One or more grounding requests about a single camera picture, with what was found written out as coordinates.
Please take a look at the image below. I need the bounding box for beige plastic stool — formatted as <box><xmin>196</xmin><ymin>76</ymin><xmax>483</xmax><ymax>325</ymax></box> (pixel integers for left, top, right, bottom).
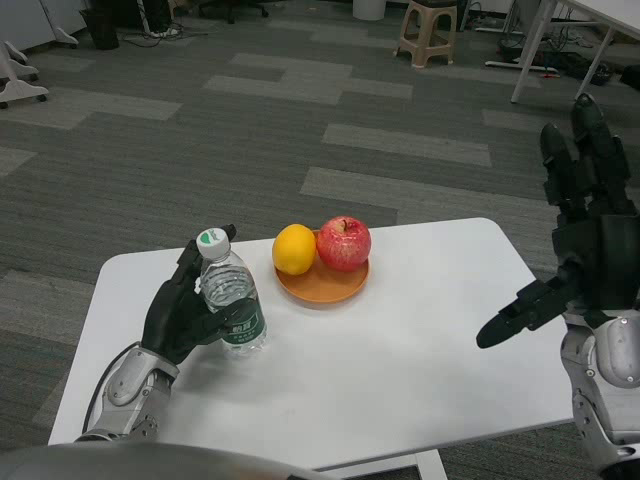
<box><xmin>394</xmin><ymin>0</ymin><xmax>459</xmax><ymax>69</ymax></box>

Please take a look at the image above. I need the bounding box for white wheeled partition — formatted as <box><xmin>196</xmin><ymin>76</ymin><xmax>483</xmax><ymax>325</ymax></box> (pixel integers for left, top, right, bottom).
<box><xmin>0</xmin><ymin>0</ymin><xmax>89</xmax><ymax>109</ymax></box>

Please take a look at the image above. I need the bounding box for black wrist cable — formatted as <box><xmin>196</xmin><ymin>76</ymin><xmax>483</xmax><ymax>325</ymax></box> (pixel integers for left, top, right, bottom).
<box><xmin>82</xmin><ymin>341</ymin><xmax>144</xmax><ymax>436</ymax></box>

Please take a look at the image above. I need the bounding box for silver robot chest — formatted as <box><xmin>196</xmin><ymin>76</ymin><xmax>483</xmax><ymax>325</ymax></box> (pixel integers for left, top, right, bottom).
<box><xmin>0</xmin><ymin>440</ymin><xmax>419</xmax><ymax>480</ymax></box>

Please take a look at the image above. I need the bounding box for red apple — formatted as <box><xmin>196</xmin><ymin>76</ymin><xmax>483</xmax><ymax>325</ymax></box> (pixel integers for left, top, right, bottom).
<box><xmin>316</xmin><ymin>215</ymin><xmax>373</xmax><ymax>273</ymax></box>

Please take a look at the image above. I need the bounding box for orange round plate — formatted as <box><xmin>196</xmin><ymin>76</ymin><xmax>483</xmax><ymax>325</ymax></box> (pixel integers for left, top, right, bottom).
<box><xmin>273</xmin><ymin>229</ymin><xmax>372</xmax><ymax>305</ymax></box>

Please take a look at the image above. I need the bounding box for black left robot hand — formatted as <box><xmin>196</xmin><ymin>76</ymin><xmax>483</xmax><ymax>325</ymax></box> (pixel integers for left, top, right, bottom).
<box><xmin>142</xmin><ymin>223</ymin><xmax>259</xmax><ymax>365</ymax></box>

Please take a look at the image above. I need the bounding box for potted plant white pot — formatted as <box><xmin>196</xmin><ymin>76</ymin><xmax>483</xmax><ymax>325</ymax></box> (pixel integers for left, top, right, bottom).
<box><xmin>352</xmin><ymin>0</ymin><xmax>387</xmax><ymax>21</ymax></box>

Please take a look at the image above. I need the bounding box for yellow lemon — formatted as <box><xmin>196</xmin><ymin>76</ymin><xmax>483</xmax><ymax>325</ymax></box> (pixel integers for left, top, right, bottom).
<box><xmin>271</xmin><ymin>223</ymin><xmax>319</xmax><ymax>276</ymax></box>

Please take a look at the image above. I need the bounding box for black floor cable tangle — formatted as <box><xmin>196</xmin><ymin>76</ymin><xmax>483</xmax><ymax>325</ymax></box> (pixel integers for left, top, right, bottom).
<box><xmin>544</xmin><ymin>29</ymin><xmax>612</xmax><ymax>87</ymax></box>

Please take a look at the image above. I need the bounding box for black waste bin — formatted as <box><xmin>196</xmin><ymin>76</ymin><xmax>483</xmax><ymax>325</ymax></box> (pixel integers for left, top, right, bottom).
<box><xmin>78</xmin><ymin>8</ymin><xmax>120</xmax><ymax>51</ymax></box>

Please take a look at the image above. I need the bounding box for white bare desk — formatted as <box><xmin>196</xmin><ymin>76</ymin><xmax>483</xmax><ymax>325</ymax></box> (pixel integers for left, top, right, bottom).
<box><xmin>509</xmin><ymin>0</ymin><xmax>640</xmax><ymax>105</ymax></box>

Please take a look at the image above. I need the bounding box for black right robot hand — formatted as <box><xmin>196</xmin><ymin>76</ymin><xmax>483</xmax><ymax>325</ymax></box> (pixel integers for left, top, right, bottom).
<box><xmin>475</xmin><ymin>93</ymin><xmax>640</xmax><ymax>350</ymax></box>

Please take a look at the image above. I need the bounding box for black office chair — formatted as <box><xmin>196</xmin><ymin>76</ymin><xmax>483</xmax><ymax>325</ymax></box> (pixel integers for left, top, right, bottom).
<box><xmin>197</xmin><ymin>0</ymin><xmax>271</xmax><ymax>25</ymax></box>

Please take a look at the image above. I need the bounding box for clear water bottle green label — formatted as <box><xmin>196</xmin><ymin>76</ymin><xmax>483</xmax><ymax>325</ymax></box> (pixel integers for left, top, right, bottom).
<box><xmin>195</xmin><ymin>227</ymin><xmax>268</xmax><ymax>353</ymax></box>

